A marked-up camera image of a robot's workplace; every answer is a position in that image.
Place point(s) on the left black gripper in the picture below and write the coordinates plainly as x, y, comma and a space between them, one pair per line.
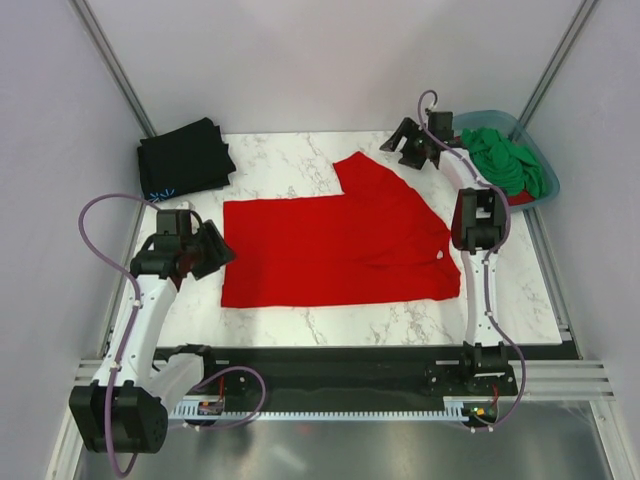
219, 253

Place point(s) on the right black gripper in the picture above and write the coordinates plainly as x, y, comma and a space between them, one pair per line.
406, 127

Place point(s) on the blue plastic basin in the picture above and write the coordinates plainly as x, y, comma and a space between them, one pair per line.
509, 126

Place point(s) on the red t shirt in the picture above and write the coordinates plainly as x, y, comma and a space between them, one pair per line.
377, 241
523, 198

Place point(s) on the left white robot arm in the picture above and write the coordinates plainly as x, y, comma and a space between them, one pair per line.
126, 405

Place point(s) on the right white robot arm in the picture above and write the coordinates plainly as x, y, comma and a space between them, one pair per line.
480, 226

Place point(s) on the folded black t shirt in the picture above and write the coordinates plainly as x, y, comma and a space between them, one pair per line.
191, 159

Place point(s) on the green t shirt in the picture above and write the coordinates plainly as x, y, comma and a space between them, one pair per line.
514, 168

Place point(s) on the red t shirt in basin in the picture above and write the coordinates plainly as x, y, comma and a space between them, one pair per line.
523, 198

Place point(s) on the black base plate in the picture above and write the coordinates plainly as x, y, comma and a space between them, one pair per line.
343, 378

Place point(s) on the right aluminium frame post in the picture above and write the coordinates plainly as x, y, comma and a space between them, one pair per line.
561, 53

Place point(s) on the aluminium frame post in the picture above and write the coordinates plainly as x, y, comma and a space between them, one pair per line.
109, 57
561, 53

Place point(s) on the left aluminium frame post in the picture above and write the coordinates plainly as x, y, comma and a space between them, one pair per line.
109, 57

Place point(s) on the aluminium rail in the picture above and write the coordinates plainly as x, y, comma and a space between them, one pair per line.
567, 380

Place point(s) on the white slotted cable duct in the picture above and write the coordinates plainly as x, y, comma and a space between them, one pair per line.
199, 410

